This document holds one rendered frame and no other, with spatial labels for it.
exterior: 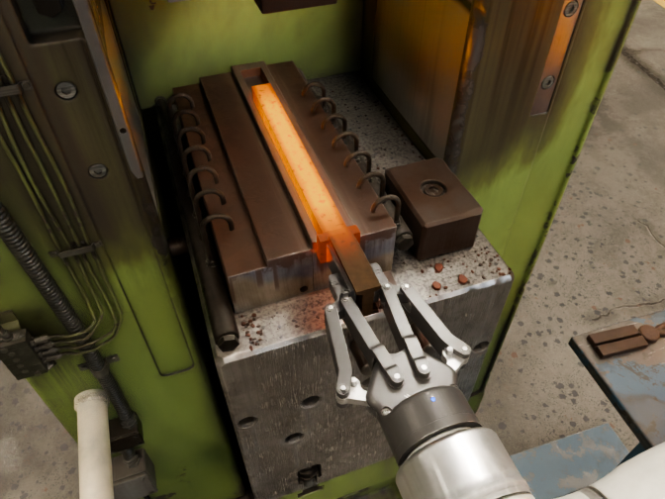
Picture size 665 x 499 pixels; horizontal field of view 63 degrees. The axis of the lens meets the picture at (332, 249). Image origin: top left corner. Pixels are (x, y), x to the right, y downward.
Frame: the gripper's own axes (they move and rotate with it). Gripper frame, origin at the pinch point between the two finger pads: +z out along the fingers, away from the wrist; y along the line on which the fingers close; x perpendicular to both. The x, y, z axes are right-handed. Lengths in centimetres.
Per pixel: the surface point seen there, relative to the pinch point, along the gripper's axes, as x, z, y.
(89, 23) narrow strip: 21.4, 18.7, -19.0
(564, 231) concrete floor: -100, 73, 116
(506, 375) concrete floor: -100, 27, 62
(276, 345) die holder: -8.3, -0.6, -9.0
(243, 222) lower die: -1.6, 13.0, -8.8
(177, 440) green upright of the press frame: -60, 19, -28
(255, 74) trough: -0.7, 45.1, 0.7
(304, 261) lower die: -2.4, 5.1, -3.7
